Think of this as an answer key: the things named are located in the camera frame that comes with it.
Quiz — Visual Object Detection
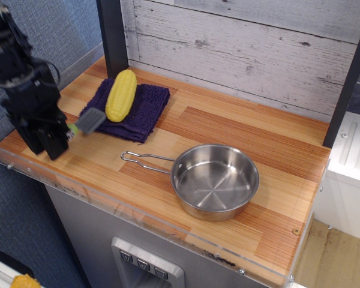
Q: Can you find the yellow object bottom left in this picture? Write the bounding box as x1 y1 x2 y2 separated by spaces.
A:
10 274 42 288

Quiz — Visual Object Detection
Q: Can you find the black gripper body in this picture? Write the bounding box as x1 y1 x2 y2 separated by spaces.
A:
0 64 68 137

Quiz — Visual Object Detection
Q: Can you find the grey toy fridge cabinet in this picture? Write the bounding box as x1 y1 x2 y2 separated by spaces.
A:
46 186 262 287

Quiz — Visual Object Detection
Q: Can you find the yellow plastic corn cob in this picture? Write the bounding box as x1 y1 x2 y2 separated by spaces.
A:
105 70 137 122

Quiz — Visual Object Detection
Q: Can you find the stainless steel pan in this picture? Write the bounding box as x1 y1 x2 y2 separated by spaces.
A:
121 143 260 223

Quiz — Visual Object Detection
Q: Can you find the green handled grey spatula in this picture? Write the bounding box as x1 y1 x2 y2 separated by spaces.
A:
67 107 106 140

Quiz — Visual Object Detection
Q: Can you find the dark blue folded towel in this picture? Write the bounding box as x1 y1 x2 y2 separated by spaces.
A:
97 84 170 143

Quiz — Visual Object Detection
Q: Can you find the silver dispenser panel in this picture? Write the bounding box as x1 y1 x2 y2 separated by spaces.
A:
111 236 185 287

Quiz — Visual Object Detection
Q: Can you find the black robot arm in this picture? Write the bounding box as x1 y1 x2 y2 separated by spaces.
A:
0 1 70 160

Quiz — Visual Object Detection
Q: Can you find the black frame post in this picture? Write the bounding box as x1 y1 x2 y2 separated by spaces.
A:
322 39 360 148
97 0 129 78

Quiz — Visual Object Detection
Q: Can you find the black right frame post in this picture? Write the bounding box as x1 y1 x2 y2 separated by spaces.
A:
322 39 360 148

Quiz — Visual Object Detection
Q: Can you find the clear acrylic guard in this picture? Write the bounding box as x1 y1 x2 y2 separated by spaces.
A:
0 41 331 284

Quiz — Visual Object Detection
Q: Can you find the white ribbed side panel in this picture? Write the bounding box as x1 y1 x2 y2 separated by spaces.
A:
329 112 360 181

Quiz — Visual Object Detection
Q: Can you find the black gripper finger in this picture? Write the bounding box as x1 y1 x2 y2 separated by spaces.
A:
15 119 45 155
38 129 68 160

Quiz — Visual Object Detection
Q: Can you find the black left frame post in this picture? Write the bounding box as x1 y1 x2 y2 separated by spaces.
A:
97 0 129 78

